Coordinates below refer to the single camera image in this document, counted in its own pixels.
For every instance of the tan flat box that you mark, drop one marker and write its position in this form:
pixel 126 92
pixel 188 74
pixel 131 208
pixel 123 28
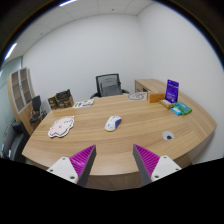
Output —
pixel 165 103

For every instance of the green flat box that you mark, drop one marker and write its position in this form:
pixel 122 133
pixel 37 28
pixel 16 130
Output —
pixel 183 107

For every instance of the brown cardboard box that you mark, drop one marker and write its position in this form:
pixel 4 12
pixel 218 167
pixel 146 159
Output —
pixel 59 103

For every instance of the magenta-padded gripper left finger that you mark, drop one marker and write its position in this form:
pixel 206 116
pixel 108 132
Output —
pixel 68 166

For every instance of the small blue box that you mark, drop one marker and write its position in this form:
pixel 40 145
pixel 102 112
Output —
pixel 176 111

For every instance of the purple upright box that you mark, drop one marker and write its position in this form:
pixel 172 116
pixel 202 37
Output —
pixel 172 90

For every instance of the wooden side cabinet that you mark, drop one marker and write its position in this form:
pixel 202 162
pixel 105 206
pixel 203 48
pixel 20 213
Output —
pixel 150 84

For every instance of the orange cardboard box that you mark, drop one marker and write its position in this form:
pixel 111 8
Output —
pixel 155 97

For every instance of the grey mesh office chair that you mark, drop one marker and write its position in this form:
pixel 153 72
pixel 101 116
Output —
pixel 109 86

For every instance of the long ceiling light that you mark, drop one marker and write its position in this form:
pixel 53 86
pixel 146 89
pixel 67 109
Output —
pixel 10 51
pixel 67 2

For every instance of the wooden shelf unit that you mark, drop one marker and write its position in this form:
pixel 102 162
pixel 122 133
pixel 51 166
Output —
pixel 20 91

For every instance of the green and white printed sheet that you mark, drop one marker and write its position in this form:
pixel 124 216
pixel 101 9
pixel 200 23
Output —
pixel 83 103

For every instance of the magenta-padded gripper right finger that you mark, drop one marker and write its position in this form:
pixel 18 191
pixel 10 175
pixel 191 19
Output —
pixel 159 166

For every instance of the pink animal-shaped mouse pad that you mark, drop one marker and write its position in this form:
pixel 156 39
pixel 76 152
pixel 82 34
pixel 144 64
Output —
pixel 61 126

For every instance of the white and blue computer mouse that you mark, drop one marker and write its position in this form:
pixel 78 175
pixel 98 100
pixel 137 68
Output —
pixel 112 123

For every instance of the black office chair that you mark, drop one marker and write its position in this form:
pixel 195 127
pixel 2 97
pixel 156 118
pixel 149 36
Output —
pixel 36 108

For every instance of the dark padded armchair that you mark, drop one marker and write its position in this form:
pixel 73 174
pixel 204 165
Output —
pixel 15 140

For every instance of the black cardboard box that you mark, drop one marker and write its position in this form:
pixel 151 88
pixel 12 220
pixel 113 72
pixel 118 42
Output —
pixel 63 94

